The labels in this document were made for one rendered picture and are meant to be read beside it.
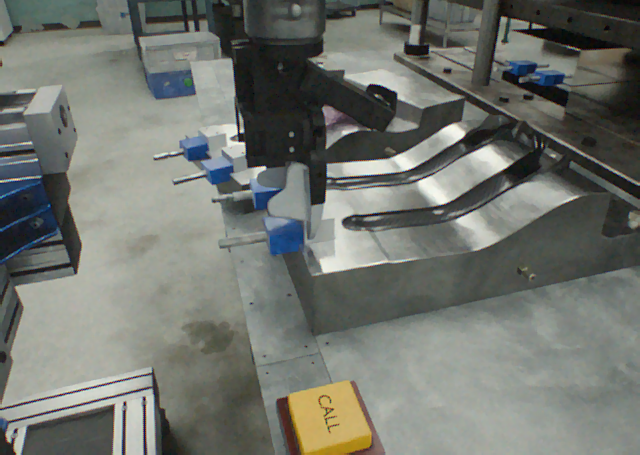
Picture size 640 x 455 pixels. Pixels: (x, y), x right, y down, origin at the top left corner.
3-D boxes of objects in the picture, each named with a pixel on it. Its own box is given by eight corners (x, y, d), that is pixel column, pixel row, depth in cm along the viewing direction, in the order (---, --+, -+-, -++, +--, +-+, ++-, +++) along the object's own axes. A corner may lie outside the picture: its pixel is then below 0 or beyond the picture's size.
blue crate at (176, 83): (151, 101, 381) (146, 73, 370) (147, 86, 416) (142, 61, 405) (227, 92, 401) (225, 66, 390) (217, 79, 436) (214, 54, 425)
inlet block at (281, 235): (223, 275, 53) (218, 236, 50) (219, 250, 57) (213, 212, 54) (334, 256, 56) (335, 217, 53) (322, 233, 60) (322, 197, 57)
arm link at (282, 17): (313, -18, 46) (339, -9, 39) (313, 31, 48) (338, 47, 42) (236, -16, 44) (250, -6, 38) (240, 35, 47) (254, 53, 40)
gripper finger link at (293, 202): (269, 245, 52) (260, 163, 49) (320, 236, 54) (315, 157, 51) (274, 255, 49) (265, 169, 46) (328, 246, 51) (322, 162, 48)
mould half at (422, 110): (244, 214, 77) (238, 152, 71) (188, 158, 95) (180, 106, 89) (457, 147, 100) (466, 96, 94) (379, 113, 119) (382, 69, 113)
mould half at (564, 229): (312, 336, 54) (311, 239, 47) (269, 220, 75) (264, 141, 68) (654, 262, 66) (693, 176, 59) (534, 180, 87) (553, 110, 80)
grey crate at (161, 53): (150, 75, 371) (145, 46, 360) (142, 63, 401) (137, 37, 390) (223, 66, 394) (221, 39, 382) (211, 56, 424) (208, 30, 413)
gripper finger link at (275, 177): (255, 201, 59) (253, 141, 52) (301, 195, 60) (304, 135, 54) (260, 218, 57) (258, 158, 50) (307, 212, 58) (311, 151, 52)
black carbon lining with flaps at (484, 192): (347, 249, 56) (350, 179, 52) (312, 188, 70) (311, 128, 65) (584, 208, 65) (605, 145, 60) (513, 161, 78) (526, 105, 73)
